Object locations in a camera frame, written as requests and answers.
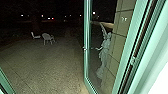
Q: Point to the green framed glass door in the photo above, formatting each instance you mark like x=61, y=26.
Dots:
x=88, y=50

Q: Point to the white plastic patio chair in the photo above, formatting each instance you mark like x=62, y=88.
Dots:
x=47, y=38
x=35, y=35

